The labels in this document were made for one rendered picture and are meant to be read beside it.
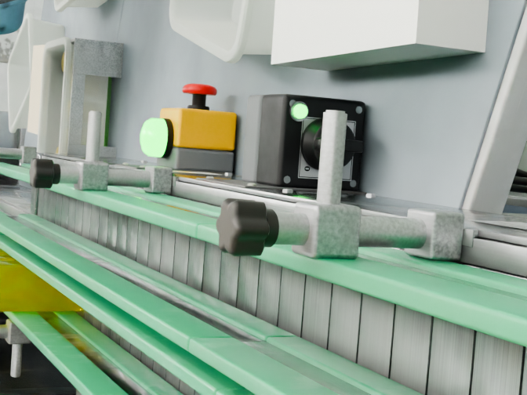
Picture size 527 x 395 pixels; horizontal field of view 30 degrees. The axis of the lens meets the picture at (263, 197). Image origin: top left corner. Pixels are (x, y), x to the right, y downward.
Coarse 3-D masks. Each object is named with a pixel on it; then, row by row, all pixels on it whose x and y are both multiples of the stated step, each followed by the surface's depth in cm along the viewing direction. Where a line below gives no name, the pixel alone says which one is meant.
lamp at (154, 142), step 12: (156, 120) 110; (168, 120) 111; (144, 132) 110; (156, 132) 109; (168, 132) 109; (144, 144) 110; (156, 144) 109; (168, 144) 110; (156, 156) 111; (168, 156) 111
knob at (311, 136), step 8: (320, 120) 83; (312, 128) 82; (320, 128) 81; (304, 136) 82; (312, 136) 82; (320, 136) 81; (352, 136) 83; (304, 144) 82; (312, 144) 81; (320, 144) 80; (352, 144) 81; (360, 144) 82; (304, 152) 83; (312, 152) 82; (344, 152) 82; (352, 152) 83; (360, 152) 82; (312, 160) 82; (344, 160) 82
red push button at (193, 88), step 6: (192, 84) 112; (198, 84) 112; (204, 84) 112; (186, 90) 112; (192, 90) 111; (198, 90) 111; (204, 90) 111; (210, 90) 111; (216, 90) 113; (192, 96) 113; (198, 96) 112; (204, 96) 112; (192, 102) 113; (198, 102) 112; (204, 102) 113
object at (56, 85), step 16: (48, 48) 164; (64, 48) 160; (48, 64) 167; (64, 64) 152; (48, 80) 167; (64, 80) 152; (48, 96) 167; (64, 96) 152; (48, 112) 168; (64, 112) 153; (48, 128) 168; (64, 128) 153; (48, 144) 168; (64, 144) 153
